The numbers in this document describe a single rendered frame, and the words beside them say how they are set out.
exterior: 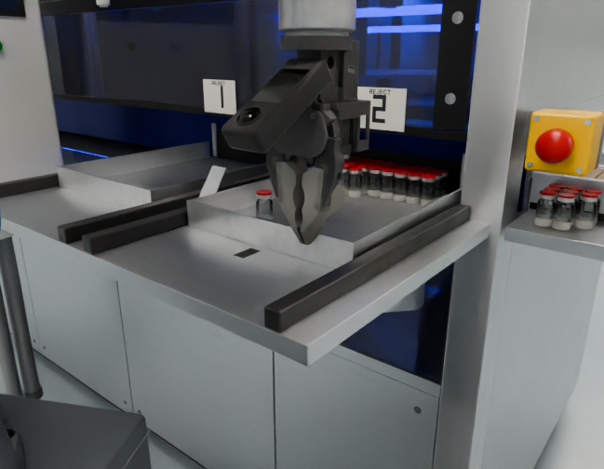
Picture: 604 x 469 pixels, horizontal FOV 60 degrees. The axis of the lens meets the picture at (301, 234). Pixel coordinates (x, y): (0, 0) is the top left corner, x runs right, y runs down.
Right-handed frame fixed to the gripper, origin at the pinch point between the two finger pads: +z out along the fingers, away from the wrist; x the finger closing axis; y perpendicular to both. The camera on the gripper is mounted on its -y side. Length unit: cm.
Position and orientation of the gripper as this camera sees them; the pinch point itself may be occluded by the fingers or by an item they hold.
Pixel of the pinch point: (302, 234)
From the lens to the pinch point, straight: 56.7
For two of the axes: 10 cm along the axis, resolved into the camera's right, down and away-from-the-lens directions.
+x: -7.8, -2.1, 5.9
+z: -0.1, 9.5, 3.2
